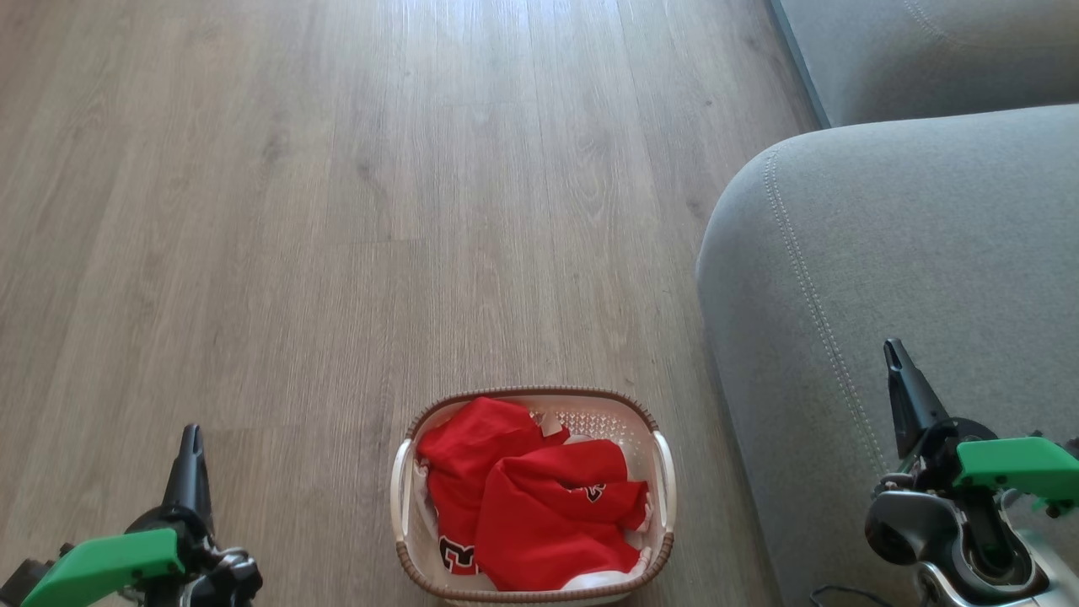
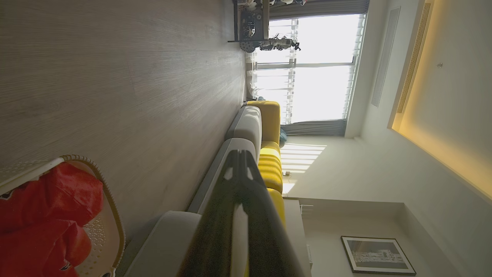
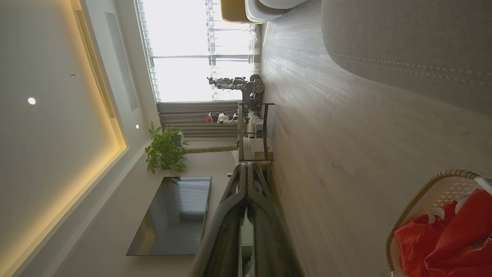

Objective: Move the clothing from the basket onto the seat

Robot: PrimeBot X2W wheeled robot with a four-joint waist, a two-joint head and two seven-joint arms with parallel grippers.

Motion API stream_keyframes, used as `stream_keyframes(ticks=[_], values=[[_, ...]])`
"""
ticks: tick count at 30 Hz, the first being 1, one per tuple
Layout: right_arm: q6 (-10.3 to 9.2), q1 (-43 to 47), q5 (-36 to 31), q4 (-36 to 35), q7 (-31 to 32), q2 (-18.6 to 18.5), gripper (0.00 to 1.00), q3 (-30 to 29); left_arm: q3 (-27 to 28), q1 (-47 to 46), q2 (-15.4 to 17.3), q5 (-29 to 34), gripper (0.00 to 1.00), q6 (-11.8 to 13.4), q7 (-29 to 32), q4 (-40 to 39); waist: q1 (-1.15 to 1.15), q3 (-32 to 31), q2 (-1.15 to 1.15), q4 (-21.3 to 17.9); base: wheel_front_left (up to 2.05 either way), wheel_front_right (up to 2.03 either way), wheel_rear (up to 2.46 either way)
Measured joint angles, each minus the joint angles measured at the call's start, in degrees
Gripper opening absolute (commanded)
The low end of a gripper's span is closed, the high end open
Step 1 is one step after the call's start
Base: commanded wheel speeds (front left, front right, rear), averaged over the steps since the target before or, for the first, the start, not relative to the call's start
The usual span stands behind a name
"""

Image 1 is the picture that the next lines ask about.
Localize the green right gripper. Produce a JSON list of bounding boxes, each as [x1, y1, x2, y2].
[[883, 338, 1079, 517]]

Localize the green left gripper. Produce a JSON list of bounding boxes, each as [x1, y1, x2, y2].
[[21, 423, 213, 607]]

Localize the grey fabric sofa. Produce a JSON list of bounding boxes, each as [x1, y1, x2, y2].
[[695, 0, 1079, 607]]

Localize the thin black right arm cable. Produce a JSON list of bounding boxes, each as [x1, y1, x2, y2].
[[809, 584, 894, 607]]

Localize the red jersey with black letter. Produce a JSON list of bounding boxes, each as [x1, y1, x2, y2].
[[417, 396, 572, 577]]

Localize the white brown-rimmed laundry basket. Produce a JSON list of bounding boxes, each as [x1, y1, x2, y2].
[[389, 386, 678, 606]]

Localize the red garment with white hem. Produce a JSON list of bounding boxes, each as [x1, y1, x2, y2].
[[475, 438, 652, 593]]

